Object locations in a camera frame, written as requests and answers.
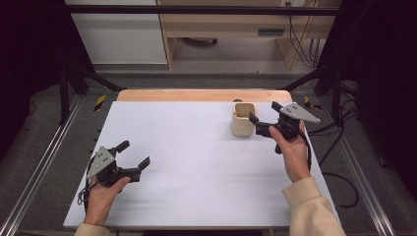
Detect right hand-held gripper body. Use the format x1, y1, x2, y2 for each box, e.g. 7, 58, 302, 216
255, 101, 322, 143

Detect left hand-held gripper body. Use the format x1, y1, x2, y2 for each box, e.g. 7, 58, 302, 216
87, 146, 142, 189

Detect beige square cup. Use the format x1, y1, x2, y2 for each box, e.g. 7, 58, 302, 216
230, 101, 259, 138

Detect person's left hand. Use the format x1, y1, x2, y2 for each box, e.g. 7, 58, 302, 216
83, 176, 132, 227

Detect person's right hand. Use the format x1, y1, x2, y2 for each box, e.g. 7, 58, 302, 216
268, 120, 312, 184

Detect yellow black tape strip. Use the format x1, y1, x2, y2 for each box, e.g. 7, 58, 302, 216
93, 94, 108, 113
303, 95, 323, 111

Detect light wooden table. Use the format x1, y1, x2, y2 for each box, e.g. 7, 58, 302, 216
116, 88, 293, 103

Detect white table board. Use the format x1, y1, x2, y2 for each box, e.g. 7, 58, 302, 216
63, 100, 342, 230

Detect grey desk label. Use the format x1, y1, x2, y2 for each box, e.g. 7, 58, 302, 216
257, 28, 286, 37

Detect light wooden desk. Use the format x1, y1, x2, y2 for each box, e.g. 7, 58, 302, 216
156, 0, 342, 71

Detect black curtain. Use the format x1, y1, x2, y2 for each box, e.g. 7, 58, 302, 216
314, 0, 417, 193
0, 0, 96, 163

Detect white cabinet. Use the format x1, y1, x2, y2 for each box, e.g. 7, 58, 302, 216
65, 0, 168, 65

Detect left hand-held gripper cable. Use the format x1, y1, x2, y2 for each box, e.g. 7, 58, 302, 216
77, 156, 100, 214

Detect hand-held gripper cable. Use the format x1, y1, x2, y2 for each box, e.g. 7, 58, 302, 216
77, 156, 100, 214
296, 128, 360, 208

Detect black metal frame stand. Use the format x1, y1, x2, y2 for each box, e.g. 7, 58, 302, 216
277, 61, 346, 126
58, 61, 128, 126

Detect black floor cables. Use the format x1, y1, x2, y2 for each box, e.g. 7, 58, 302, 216
307, 80, 360, 168

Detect black hanging cables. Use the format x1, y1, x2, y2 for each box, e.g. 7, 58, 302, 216
284, 1, 325, 70

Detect aluminium rail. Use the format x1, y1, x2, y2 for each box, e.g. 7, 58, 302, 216
0, 94, 85, 236
318, 97, 397, 236

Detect right hand-held gripper cable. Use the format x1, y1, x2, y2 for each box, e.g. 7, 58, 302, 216
296, 128, 360, 208

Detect black horizontal frame bar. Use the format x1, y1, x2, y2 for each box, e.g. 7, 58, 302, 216
64, 4, 342, 17

